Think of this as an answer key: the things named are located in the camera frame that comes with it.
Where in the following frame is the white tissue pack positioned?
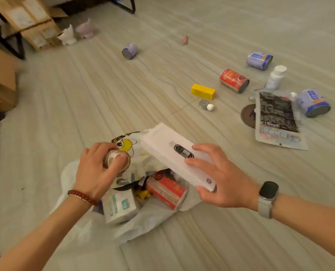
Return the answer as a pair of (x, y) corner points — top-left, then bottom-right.
(102, 188), (141, 225)

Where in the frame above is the person's left forearm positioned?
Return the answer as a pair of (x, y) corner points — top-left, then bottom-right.
(0, 195), (98, 271)

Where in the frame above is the red bead bracelet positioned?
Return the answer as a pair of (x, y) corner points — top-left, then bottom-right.
(67, 190), (98, 206)

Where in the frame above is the grey wrist watch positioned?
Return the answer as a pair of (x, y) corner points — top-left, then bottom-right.
(258, 181), (280, 219)

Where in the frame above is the red carton box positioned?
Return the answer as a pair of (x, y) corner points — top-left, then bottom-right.
(145, 170), (189, 211)

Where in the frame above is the plain brown cardboard box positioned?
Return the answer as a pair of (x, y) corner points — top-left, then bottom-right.
(0, 42), (19, 112)

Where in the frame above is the blue tin can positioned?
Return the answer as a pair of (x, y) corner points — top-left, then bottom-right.
(295, 89), (331, 118)
(246, 51), (274, 71)
(121, 43), (138, 60)

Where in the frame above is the black table leg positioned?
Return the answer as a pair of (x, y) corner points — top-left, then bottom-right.
(0, 31), (26, 60)

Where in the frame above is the red tin can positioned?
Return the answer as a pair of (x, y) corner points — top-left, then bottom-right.
(220, 69), (250, 94)

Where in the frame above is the pink cat figurine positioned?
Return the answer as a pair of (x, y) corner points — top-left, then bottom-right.
(75, 18), (95, 40)

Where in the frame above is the black metal stand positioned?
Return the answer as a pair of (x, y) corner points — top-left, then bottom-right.
(110, 0), (136, 14)

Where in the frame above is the black and white packet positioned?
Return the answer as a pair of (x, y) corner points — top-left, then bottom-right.
(254, 91), (309, 151)

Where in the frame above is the white printed plastic bag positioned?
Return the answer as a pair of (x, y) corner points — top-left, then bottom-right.
(44, 130), (214, 271)

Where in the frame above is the yellow carton box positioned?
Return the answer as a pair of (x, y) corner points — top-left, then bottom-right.
(191, 83), (216, 101)

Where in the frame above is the small silver can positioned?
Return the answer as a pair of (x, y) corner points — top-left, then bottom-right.
(103, 149), (130, 173)

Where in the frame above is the small labelled cardboard box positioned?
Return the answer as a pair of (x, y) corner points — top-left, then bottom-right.
(20, 19), (63, 52)

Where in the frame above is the small yellow toy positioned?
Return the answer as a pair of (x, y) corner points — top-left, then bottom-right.
(136, 188), (153, 201)

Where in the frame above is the white cat figurine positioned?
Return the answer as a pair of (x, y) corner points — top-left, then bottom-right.
(57, 24), (78, 46)

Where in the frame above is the person's right forearm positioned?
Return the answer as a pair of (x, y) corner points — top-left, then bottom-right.
(252, 192), (335, 266)

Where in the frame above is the white pill bottle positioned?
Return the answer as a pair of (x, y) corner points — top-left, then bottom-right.
(265, 65), (287, 91)

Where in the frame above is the small glass bottle white cap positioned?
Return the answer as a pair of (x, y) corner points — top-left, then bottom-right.
(198, 98), (215, 112)

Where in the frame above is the person's right hand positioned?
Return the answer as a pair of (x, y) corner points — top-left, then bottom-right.
(184, 143), (260, 211)

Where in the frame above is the long white box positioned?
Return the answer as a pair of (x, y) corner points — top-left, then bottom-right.
(140, 123), (217, 193)

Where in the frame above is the person's left hand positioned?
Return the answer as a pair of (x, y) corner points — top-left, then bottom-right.
(74, 142), (131, 201)

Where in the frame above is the brown round coaster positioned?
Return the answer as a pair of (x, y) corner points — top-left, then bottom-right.
(240, 103), (257, 129)

